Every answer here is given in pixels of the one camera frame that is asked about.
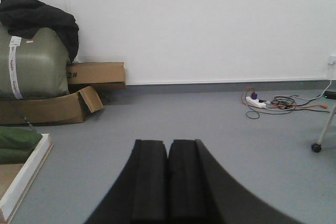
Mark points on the white side rail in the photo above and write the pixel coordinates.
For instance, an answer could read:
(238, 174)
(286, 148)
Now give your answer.
(26, 174)

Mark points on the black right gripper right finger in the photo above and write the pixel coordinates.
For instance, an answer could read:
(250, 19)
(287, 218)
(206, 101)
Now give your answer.
(202, 191)

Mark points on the white power strip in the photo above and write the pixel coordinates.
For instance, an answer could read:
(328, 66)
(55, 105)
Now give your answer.
(255, 103)

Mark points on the flat cardboard box 2# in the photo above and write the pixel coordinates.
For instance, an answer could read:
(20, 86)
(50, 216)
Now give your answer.
(100, 75)

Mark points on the green sandbag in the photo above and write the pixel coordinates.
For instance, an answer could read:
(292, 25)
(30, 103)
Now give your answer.
(15, 156)
(18, 139)

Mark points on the black cloth jacket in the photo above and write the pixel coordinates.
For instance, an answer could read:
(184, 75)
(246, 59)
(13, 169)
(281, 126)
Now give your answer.
(24, 18)

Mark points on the upper green sandbag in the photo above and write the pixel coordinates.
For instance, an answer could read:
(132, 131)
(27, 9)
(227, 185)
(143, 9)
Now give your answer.
(18, 139)

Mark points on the olive green wrapped bale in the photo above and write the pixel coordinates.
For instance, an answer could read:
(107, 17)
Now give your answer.
(33, 68)

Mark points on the chair leg with caster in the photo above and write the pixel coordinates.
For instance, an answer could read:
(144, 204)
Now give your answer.
(317, 146)

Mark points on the purple plug adapter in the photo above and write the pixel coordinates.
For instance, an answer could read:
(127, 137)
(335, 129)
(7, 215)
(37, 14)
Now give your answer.
(254, 96)

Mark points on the open cardboard box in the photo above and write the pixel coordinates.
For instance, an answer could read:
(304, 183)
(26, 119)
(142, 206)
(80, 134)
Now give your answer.
(67, 109)

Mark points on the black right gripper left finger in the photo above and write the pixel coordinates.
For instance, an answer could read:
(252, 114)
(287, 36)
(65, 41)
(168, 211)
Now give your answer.
(139, 195)

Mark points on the lower green sandbag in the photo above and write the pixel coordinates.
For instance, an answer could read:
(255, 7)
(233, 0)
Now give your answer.
(15, 156)

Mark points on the plywood base platform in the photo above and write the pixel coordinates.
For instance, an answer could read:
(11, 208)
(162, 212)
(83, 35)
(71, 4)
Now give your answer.
(9, 179)

